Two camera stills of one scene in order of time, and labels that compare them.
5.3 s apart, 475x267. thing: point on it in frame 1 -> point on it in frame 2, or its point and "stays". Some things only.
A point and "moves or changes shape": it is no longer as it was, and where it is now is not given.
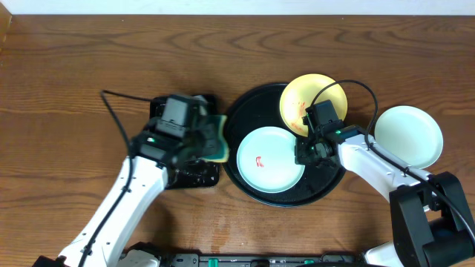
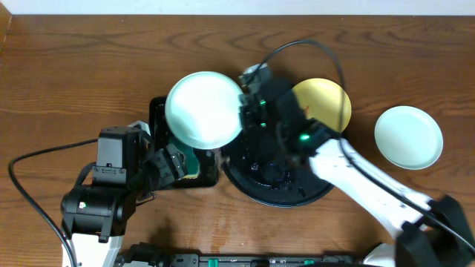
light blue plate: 413,133 stays
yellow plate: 300,93 stays
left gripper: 198,139 -> 172,163
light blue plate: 266,159 -> 202,110
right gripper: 302,157 -> 249,110
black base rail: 329,259 stays
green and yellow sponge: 213,146 moves or changes shape
